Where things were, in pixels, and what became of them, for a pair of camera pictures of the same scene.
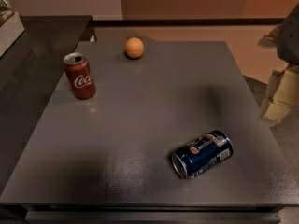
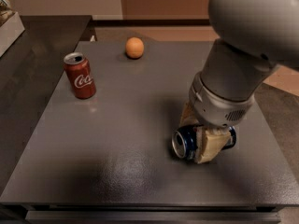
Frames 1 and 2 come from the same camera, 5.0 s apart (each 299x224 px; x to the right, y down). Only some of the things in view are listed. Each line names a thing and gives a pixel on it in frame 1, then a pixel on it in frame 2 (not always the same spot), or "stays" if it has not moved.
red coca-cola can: x=79 y=76 stays
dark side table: x=30 y=69 stays
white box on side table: x=9 y=32 stays
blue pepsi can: x=194 y=158 to x=184 y=142
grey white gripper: x=290 y=37 to x=218 y=109
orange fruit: x=135 y=48 stays
